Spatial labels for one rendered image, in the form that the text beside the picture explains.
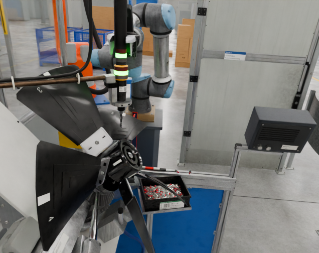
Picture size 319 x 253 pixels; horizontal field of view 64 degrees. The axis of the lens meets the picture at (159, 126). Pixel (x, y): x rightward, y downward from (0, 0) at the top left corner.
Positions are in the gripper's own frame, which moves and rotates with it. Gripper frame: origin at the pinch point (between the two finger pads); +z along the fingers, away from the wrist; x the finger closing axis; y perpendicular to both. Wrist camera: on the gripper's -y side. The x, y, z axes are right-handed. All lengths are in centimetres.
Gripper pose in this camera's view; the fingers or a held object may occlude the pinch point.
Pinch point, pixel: (118, 38)
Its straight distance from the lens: 78.4
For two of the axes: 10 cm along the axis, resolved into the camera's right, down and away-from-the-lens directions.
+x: -10.0, -0.8, 0.2
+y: -0.7, 9.1, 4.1
